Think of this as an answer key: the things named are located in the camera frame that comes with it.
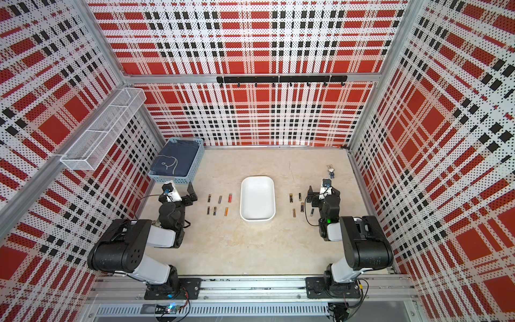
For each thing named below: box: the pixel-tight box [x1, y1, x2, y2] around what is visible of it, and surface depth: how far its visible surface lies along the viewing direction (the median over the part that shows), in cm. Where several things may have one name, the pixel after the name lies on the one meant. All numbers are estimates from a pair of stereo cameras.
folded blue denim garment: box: [150, 139, 200, 177], surface depth 107 cm
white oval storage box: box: [240, 175, 276, 222], surface depth 99 cm
